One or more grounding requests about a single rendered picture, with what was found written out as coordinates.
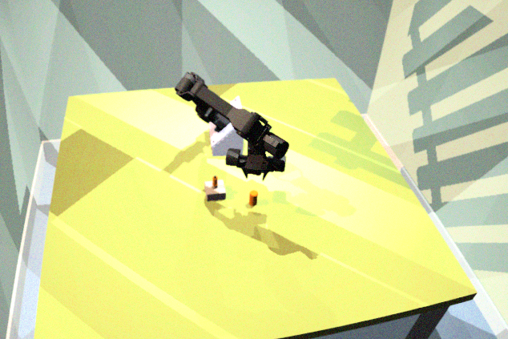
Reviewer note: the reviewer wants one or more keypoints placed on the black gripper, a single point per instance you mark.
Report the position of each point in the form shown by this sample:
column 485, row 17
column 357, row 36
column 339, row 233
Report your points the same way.
column 234, row 158

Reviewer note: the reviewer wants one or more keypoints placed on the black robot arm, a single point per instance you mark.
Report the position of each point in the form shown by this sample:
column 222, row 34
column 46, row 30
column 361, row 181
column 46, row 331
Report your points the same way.
column 212, row 108

